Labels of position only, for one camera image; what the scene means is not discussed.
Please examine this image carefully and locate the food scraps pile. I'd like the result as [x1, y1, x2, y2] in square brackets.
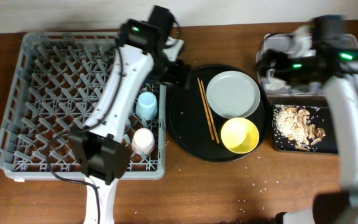
[273, 105, 326, 152]

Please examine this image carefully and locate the white paper napkin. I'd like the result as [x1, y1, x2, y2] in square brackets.
[263, 24, 316, 93]

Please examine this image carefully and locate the grey plastic dishwasher rack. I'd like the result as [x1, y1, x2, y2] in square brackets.
[0, 32, 166, 182]

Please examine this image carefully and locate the wooden chopstick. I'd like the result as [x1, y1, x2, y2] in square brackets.
[200, 80, 220, 144]
[197, 78, 215, 141]

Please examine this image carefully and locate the light blue plastic cup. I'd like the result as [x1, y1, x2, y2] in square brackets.
[135, 91, 158, 121]

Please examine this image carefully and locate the yellow plastic bowl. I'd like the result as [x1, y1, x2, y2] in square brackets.
[220, 118, 260, 154]

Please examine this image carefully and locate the grey round plate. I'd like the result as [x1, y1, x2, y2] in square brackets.
[206, 70, 261, 119]

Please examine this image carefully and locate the pink plastic cup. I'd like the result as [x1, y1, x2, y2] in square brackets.
[131, 128, 155, 155]

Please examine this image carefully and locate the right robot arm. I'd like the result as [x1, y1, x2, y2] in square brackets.
[255, 15, 358, 223]

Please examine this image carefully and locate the black rectangular tray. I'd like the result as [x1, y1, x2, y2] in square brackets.
[272, 98, 338, 154]

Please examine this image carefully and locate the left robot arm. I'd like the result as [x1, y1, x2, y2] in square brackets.
[68, 6, 191, 223]

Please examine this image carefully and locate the clear plastic waste bin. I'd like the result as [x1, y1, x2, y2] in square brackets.
[255, 31, 358, 96]

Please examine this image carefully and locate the round black serving tray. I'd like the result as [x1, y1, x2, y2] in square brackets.
[166, 64, 272, 162]

